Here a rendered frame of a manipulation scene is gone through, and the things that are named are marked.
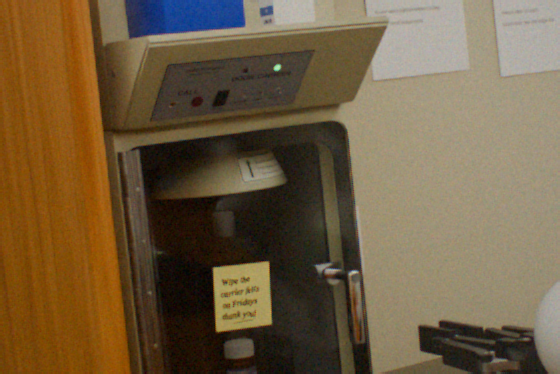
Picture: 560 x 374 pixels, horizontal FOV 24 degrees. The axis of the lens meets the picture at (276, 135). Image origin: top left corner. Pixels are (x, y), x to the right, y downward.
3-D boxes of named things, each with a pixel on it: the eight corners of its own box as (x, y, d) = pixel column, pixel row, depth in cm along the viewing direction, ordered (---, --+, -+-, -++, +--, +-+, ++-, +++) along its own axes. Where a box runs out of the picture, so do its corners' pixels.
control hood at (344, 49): (110, 131, 147) (100, 43, 146) (345, 101, 164) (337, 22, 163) (155, 130, 137) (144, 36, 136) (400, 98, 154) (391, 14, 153)
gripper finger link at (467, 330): (478, 327, 140) (483, 326, 140) (438, 320, 146) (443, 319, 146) (480, 355, 140) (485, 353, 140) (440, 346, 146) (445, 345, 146)
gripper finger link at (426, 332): (464, 358, 139) (459, 360, 138) (425, 350, 145) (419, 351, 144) (462, 331, 139) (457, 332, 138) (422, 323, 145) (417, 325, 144)
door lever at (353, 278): (346, 337, 162) (329, 340, 161) (339, 262, 161) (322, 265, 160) (371, 342, 157) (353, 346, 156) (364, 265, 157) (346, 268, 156)
